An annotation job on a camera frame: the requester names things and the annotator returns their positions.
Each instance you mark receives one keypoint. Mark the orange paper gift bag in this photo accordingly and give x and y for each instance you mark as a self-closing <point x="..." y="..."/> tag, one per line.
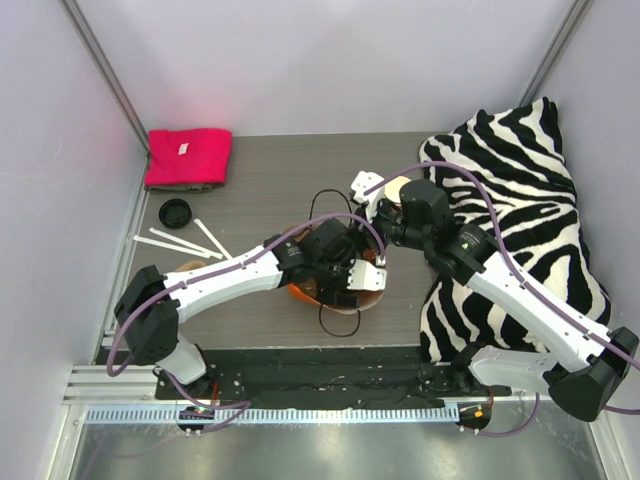
<point x="305" y="295"/>

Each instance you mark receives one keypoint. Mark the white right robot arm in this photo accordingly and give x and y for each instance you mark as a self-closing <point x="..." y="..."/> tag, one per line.
<point x="584" y="362"/>

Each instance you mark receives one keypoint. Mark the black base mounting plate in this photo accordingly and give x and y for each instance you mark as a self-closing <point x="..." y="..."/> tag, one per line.
<point x="373" y="378"/>

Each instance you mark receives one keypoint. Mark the folded pink shirt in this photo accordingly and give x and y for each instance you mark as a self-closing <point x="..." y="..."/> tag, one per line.
<point x="195" y="159"/>

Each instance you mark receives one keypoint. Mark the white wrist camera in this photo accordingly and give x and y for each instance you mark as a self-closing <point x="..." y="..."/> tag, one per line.
<point x="365" y="187"/>
<point x="366" y="276"/>

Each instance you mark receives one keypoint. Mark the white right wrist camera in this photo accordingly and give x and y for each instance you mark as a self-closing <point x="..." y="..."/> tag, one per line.
<point x="365" y="187"/>

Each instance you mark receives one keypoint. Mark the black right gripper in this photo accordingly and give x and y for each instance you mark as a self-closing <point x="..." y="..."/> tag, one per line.
<point x="382" y="220"/>

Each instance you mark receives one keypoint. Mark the aluminium front rail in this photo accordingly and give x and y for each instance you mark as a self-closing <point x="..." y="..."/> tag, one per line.
<point x="141" y="396"/>

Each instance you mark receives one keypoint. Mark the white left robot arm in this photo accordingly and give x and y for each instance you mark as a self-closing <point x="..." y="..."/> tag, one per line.
<point x="154" y="306"/>

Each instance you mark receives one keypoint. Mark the brown cardboard cup carrier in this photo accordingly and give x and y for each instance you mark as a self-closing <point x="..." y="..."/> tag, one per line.
<point x="191" y="265"/>

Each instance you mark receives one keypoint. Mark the white straw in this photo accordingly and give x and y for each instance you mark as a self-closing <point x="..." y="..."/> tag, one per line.
<point x="212" y="238"/>
<point x="186" y="243"/>
<point x="169" y="246"/>

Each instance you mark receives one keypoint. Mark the zebra print blanket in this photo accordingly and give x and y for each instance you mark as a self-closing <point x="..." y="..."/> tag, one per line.
<point x="517" y="156"/>

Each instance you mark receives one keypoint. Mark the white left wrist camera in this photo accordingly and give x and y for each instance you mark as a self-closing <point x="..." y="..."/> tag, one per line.
<point x="366" y="276"/>

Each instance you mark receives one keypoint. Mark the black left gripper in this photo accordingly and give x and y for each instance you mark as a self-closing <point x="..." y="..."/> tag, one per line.
<point x="337" y="282"/>

